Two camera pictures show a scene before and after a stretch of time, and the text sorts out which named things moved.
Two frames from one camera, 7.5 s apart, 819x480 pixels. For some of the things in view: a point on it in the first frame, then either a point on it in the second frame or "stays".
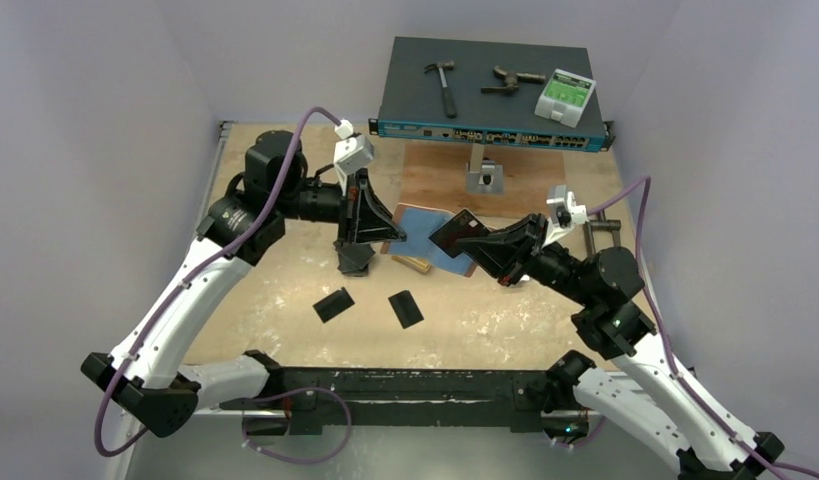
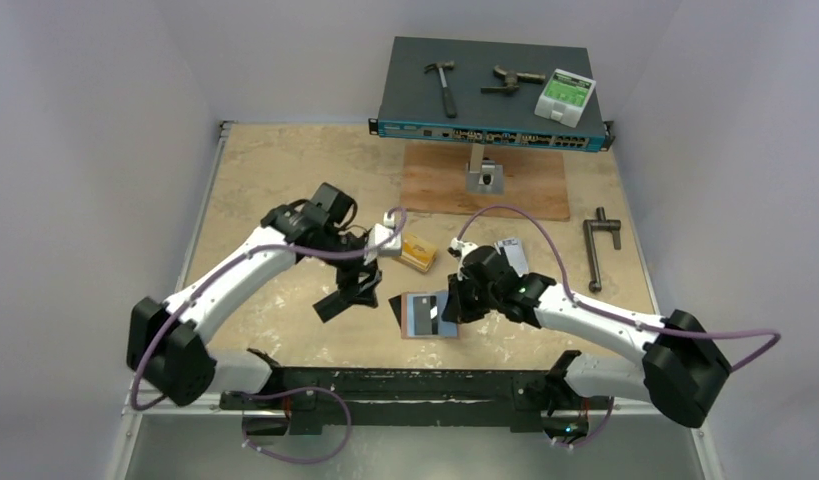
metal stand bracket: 483,176 stays
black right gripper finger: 505,251 -> 452,309
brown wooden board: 434,176 stays
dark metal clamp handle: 601,224 stays
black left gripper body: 323,202 -> 348,271
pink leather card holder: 419,224 -> 446,329
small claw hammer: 443,67 stays
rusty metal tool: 511,80 stays
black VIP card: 462,225 -> 425,309
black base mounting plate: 403,401 stays
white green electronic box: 564,97 stays
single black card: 334,305 stays
